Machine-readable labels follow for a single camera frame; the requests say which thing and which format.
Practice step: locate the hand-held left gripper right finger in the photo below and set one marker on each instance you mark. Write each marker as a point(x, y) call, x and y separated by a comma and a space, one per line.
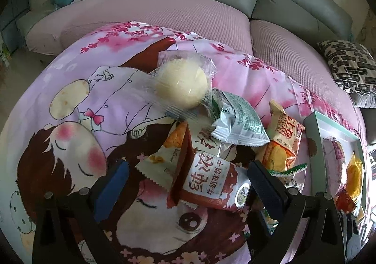
point(264, 190)

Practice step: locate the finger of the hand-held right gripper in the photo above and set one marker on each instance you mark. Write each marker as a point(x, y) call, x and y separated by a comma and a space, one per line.
point(352, 237)

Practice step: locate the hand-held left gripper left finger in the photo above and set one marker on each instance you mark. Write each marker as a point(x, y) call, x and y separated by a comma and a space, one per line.
point(110, 190)

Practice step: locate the small red snack packet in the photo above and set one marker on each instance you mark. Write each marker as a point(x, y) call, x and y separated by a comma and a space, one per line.
point(345, 201)

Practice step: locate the red and white biscuit packet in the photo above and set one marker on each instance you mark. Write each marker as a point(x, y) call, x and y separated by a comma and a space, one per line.
point(211, 181)

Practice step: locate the pink and yellow snack packet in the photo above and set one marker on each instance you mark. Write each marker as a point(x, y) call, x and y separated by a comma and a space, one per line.
point(335, 158)

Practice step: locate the teal tray with white inside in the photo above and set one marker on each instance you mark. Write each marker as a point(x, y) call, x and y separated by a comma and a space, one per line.
point(317, 129)

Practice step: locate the orange cracker packet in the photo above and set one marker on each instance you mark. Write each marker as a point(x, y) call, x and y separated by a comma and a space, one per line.
point(282, 140)

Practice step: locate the white packet with orange print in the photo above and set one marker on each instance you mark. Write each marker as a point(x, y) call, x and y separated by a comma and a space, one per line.
point(164, 158)

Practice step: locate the pink printed blanket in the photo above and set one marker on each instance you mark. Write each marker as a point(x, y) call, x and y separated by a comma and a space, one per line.
point(117, 82)

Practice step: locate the round bun in clear wrapper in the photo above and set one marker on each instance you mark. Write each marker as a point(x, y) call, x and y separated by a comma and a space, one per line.
point(182, 85)

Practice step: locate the grey cushion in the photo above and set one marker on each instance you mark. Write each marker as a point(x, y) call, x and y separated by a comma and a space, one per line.
point(365, 101)

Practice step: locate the black and white patterned pillow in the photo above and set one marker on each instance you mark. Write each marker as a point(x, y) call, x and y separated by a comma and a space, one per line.
point(349, 67)

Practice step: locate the pink sofa cover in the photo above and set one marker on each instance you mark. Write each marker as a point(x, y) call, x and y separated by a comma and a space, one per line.
point(147, 8)

